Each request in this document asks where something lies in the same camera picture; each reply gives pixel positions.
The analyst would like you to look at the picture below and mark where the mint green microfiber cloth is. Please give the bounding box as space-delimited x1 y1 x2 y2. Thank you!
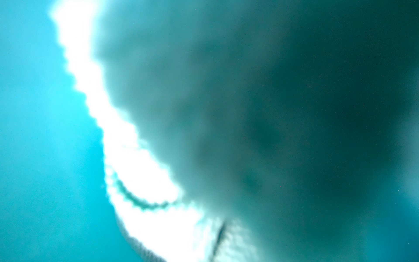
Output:
50 1 419 262

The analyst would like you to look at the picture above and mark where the teal plastic bucket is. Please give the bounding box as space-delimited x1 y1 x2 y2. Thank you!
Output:
1 1 139 262

